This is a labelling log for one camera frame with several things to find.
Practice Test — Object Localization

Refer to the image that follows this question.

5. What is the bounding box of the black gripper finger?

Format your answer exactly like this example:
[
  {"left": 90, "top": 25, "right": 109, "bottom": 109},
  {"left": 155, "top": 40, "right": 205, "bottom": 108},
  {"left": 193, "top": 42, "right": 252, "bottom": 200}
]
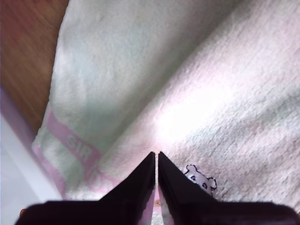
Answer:
[
  {"left": 99, "top": 151, "right": 157, "bottom": 225},
  {"left": 158, "top": 151, "right": 218, "bottom": 225}
]

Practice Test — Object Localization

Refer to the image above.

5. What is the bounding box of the pale green pink tea towel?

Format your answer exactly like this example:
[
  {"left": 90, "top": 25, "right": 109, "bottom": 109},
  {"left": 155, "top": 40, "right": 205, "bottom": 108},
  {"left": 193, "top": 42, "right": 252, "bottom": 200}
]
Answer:
[{"left": 31, "top": 0, "right": 300, "bottom": 225}]

